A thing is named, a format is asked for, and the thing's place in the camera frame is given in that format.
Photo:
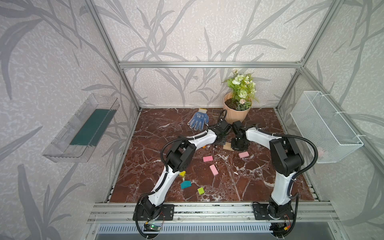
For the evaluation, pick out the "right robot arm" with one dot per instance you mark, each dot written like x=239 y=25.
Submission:
x=287 y=160

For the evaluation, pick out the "green cube block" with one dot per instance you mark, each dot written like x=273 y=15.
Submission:
x=201 y=191

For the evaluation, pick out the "pink long block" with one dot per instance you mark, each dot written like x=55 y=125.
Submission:
x=214 y=170

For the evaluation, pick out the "yellow cube block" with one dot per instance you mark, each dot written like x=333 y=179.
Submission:
x=182 y=174

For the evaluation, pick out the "teal block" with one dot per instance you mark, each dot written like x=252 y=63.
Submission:
x=185 y=184

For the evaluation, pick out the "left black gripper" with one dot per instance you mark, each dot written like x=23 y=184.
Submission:
x=223 y=127

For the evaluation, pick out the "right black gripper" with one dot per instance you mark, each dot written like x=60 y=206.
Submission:
x=239 y=142

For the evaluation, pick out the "green circuit board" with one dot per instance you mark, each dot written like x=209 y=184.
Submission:
x=152 y=227

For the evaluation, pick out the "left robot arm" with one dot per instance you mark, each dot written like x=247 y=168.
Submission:
x=176 y=156

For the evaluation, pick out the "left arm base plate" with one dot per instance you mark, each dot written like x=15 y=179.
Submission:
x=166 y=211

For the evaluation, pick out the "blue dotted work glove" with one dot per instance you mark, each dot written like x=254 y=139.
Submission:
x=199 y=120

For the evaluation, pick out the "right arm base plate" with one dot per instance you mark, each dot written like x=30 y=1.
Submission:
x=272 y=211

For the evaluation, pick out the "brown slotted plastic scoop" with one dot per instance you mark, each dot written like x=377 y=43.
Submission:
x=216 y=113

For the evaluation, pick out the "natural wood block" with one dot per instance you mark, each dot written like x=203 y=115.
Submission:
x=228 y=146

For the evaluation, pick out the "clear plastic wall shelf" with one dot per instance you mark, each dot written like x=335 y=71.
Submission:
x=79 y=138

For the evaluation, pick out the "white wire mesh basket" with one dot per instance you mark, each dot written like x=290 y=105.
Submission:
x=321 y=123

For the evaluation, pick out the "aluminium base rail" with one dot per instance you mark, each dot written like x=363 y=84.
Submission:
x=209 y=212

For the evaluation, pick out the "flower pot with plant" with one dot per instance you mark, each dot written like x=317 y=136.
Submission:
x=239 y=102

